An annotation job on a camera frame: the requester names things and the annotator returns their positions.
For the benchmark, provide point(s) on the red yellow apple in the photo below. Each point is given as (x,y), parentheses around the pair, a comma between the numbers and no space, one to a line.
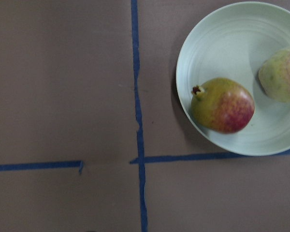
(222,105)

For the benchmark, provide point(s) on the light green plate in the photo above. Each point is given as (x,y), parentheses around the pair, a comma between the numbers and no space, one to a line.
(234,41)

